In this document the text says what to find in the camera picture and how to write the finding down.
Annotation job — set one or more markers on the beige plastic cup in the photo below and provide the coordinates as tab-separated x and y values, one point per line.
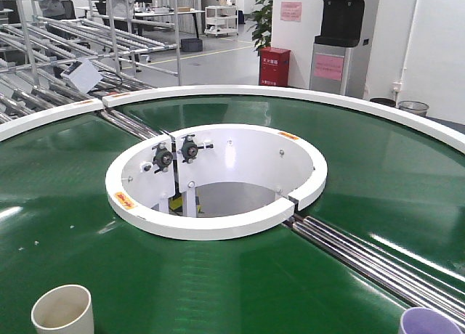
64	309

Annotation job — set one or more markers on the purple plastic cup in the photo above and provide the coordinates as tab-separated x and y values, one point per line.
420	320

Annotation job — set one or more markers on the steel conveyor rollers left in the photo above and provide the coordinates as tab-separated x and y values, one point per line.
124	122

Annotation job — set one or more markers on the steel conveyor rollers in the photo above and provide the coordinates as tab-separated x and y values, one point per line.
403	280
124	122

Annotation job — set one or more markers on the green circular conveyor belt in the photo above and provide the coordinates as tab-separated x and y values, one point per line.
387	184

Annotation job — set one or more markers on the black waste bin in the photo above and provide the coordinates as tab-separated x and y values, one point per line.
384	101

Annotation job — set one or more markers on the white outer conveyor rim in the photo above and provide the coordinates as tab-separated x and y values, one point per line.
435	130

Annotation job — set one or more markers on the steel conveyor rollers right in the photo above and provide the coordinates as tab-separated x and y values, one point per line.
403	280

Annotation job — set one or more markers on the red fire extinguisher cabinet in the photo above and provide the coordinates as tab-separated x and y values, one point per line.
274	66

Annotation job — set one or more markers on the black storage crate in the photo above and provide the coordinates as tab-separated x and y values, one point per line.
191	45

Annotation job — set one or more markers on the black water dispenser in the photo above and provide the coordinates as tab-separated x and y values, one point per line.
340	33

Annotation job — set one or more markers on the white rolling cart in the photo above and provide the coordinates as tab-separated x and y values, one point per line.
221	20

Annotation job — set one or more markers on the green potted plant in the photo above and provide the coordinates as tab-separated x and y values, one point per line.
262	32

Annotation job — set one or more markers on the white control box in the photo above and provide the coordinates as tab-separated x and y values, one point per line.
82	75

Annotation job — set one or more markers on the metal roller rack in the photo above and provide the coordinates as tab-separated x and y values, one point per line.
42	38

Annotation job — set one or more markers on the right black bearing mount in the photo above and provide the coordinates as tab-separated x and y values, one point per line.
189	149

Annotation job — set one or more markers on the black bearing mount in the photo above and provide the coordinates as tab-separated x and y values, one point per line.
189	149
163	158

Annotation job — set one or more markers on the left black bearing mount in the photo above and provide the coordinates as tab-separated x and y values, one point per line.
163	158

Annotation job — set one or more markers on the pink wall notice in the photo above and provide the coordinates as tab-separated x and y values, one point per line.
291	11

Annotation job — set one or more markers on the wire mesh waste bin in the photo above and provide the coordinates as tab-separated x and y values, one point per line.
414	107

